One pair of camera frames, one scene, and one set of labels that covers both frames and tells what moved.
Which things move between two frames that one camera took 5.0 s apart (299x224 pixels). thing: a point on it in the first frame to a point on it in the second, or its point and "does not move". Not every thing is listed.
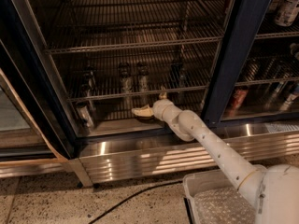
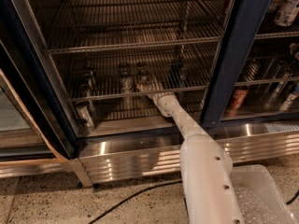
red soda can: (239, 95) does not move
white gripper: (160, 108) to (154, 93)
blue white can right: (286, 105) does not move
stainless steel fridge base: (266, 145) does not move
